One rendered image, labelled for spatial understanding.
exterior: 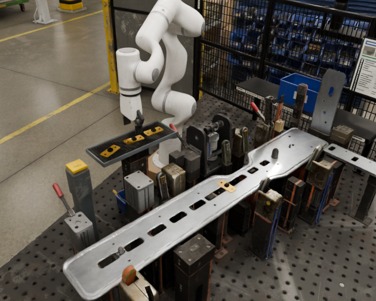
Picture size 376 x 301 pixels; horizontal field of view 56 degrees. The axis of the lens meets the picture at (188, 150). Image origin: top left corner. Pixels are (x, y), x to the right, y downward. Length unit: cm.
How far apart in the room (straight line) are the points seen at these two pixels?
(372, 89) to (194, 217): 126
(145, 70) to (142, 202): 49
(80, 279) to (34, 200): 198
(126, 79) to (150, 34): 20
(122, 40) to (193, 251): 351
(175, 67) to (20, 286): 114
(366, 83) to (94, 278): 167
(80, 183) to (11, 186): 199
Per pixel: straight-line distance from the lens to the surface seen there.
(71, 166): 140
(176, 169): 146
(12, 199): 322
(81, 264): 126
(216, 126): 158
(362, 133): 206
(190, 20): 162
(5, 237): 291
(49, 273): 166
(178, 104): 176
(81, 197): 145
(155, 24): 145
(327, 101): 197
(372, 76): 216
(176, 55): 170
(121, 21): 438
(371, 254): 186
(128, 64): 132
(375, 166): 187
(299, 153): 181
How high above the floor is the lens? 196
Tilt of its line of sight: 34 degrees down
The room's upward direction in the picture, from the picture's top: 2 degrees clockwise
